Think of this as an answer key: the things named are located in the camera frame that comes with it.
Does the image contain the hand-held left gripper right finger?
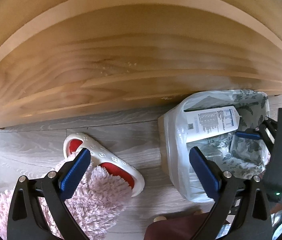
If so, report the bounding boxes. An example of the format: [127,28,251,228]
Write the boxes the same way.
[190,146,272,240]

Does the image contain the dark red stool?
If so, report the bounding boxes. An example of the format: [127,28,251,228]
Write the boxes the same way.
[143,210,231,240]

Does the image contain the trash bin with plastic liner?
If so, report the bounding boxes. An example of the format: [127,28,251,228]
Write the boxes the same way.
[158,89,271,203]

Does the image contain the person's left leg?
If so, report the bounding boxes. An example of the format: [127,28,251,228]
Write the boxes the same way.
[0,155,131,240]

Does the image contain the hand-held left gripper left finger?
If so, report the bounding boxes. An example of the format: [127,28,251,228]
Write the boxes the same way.
[7,147,91,240]

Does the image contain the person's left slipper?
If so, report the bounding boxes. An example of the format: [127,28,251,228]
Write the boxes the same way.
[63,133,145,197]

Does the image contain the wooden bed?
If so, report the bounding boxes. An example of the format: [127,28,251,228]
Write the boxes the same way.
[0,0,282,130]

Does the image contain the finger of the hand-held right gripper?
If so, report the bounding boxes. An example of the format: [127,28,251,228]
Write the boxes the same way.
[235,129,272,156]
[260,116,279,141]

